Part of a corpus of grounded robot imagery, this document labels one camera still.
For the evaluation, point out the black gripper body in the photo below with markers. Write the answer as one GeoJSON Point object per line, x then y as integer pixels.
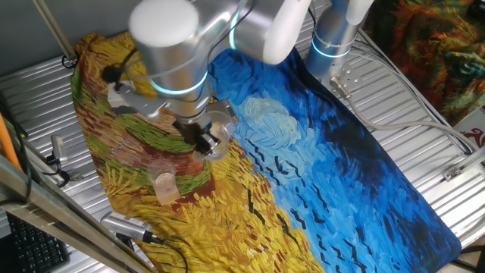
{"type": "Point", "coordinates": [189, 132]}

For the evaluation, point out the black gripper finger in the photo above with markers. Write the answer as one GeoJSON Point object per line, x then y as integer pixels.
{"type": "Point", "coordinates": [211, 142]}
{"type": "Point", "coordinates": [199, 148]}

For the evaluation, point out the clear glass mug with water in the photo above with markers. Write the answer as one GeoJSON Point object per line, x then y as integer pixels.
{"type": "Point", "coordinates": [223, 136]}

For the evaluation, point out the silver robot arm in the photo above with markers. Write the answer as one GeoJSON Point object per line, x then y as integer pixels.
{"type": "Point", "coordinates": [170, 49]}

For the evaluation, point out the empty clear plastic cup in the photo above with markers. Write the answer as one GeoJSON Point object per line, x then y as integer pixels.
{"type": "Point", "coordinates": [161, 170]}

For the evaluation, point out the silver digital scale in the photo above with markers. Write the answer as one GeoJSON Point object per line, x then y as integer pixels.
{"type": "Point", "coordinates": [231, 110]}

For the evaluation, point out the light wooden cube block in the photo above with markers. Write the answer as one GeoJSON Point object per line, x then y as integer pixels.
{"type": "Point", "coordinates": [168, 197]}

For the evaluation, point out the painted wheatfield tablecloth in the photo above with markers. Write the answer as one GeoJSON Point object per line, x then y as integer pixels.
{"type": "Point", "coordinates": [303, 170]}

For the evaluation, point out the thin aluminium pole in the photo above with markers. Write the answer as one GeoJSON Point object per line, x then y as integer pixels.
{"type": "Point", "coordinates": [53, 24]}

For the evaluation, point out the orange pole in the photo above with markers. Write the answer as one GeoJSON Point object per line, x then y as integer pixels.
{"type": "Point", "coordinates": [7, 144]}

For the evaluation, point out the black keyboard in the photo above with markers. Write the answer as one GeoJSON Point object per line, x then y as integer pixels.
{"type": "Point", "coordinates": [34, 246]}

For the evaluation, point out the dark colourful painted cloth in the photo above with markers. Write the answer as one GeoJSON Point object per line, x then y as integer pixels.
{"type": "Point", "coordinates": [428, 49]}

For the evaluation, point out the white sign with red logo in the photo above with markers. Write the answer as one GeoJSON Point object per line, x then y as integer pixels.
{"type": "Point", "coordinates": [473, 129]}

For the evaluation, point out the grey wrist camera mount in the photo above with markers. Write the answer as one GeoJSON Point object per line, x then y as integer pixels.
{"type": "Point", "coordinates": [140, 102]}

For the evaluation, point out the silver ribbed camera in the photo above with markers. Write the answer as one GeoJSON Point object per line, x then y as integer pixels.
{"type": "Point", "coordinates": [125, 223]}

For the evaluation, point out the black camera stand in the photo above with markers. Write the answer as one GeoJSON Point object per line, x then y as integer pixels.
{"type": "Point", "coordinates": [124, 240]}

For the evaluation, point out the metal camera clamp bracket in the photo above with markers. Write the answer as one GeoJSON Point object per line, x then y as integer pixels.
{"type": "Point", "coordinates": [76, 176]}

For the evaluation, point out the small silver camera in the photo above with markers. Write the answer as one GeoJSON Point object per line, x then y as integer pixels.
{"type": "Point", "coordinates": [58, 148]}

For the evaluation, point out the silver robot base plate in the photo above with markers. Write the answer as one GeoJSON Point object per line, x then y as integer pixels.
{"type": "Point", "coordinates": [350, 77]}

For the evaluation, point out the aluminium frame bar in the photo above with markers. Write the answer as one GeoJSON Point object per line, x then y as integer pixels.
{"type": "Point", "coordinates": [57, 212]}

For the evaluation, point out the metal corner bracket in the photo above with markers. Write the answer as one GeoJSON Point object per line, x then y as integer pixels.
{"type": "Point", "coordinates": [452, 173]}

